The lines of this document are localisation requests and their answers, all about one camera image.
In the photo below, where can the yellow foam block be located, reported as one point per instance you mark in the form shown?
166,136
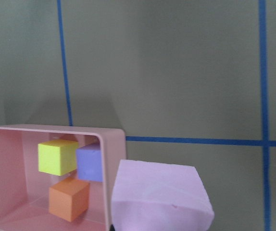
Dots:
57,157

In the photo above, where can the pink plastic bin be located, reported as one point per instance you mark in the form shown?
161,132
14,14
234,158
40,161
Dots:
24,191

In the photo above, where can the pink foam block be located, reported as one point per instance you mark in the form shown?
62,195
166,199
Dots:
149,196

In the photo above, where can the purple foam block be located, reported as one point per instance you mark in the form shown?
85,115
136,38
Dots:
89,163

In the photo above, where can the orange foam block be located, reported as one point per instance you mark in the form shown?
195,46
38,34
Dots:
69,198

